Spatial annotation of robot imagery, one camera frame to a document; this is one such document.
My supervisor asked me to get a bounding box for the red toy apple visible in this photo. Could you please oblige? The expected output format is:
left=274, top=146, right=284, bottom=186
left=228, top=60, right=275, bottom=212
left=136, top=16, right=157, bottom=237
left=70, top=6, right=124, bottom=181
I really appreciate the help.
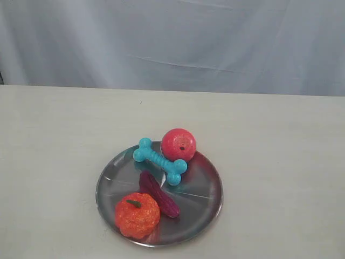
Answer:
left=161, top=128, right=196, bottom=162

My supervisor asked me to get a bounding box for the white backdrop curtain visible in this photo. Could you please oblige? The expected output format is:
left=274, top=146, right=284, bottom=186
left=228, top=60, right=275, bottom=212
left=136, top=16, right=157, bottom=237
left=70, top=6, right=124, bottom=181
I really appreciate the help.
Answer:
left=1, top=1, right=344, bottom=96

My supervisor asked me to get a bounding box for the teal toy bone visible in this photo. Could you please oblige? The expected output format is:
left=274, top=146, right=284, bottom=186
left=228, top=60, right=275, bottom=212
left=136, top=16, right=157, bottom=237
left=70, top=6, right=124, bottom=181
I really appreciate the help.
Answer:
left=133, top=138, right=188, bottom=186

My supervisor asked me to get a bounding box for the round metal plate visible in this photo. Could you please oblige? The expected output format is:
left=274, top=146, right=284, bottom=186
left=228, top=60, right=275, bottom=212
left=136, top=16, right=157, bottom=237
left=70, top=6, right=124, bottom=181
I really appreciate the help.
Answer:
left=95, top=146, right=223, bottom=248

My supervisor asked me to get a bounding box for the orange toy pumpkin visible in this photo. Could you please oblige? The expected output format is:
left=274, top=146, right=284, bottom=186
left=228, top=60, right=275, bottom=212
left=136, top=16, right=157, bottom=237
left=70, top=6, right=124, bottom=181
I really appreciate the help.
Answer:
left=114, top=193, right=161, bottom=239

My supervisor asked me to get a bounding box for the purple toy vegetable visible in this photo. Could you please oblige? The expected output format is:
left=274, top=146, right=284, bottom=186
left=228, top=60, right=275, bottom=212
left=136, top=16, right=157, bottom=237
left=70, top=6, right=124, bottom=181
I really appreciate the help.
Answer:
left=139, top=171, right=180, bottom=218

